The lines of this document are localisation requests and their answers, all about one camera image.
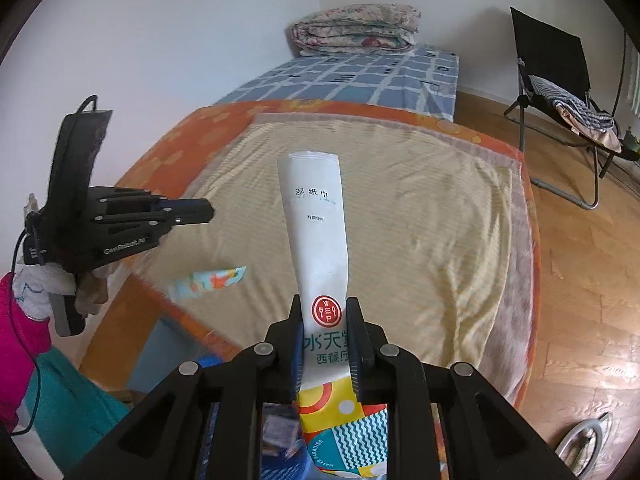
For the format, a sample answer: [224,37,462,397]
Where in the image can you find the teal trousers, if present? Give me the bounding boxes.
[25,347,133,480]

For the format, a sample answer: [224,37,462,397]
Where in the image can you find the blue checked bedsheet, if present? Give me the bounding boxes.
[212,45,460,123]

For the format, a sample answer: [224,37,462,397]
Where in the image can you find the person's left hand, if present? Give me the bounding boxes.
[12,259,109,322]

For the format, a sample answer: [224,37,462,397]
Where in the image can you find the orange floral bedsheet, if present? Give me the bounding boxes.
[80,100,543,411]

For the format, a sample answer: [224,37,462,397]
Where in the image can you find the white wet wipe packet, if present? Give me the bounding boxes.
[276,151,391,480]

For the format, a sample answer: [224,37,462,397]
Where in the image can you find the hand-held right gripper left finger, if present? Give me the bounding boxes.
[65,296,307,480]

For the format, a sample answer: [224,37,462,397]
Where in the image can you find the yellow striped blanket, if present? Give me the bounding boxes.
[132,112,531,406]

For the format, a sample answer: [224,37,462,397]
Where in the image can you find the black folding chair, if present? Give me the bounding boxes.
[502,7,623,210]

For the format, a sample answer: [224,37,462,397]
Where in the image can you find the folded floral quilt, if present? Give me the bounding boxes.
[291,3,421,58]

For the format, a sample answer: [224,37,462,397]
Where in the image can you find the striped hanging towel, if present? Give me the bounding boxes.
[626,52,640,117]

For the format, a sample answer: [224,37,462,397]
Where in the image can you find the light blue snack wrapper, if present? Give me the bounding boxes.
[169,265,248,304]

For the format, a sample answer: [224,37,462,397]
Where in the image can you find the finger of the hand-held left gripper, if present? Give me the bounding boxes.
[90,186,215,231]

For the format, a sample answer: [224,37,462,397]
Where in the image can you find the black cable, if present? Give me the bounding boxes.
[9,227,43,436]

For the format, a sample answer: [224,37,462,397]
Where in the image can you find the beige cloth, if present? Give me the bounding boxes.
[552,100,623,155]

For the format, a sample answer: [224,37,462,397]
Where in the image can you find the striped cloth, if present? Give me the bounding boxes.
[529,75,618,136]

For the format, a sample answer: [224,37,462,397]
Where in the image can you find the grey metal ring stand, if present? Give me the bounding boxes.
[555,412,618,478]

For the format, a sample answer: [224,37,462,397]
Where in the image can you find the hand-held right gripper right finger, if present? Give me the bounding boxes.
[345,297,576,480]

